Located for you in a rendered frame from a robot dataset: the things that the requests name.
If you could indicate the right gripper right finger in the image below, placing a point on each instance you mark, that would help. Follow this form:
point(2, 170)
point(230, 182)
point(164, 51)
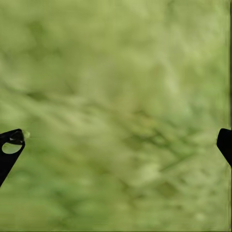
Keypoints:
point(224, 143)

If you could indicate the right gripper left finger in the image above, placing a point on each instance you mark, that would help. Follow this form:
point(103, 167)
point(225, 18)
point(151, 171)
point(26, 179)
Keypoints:
point(12, 144)

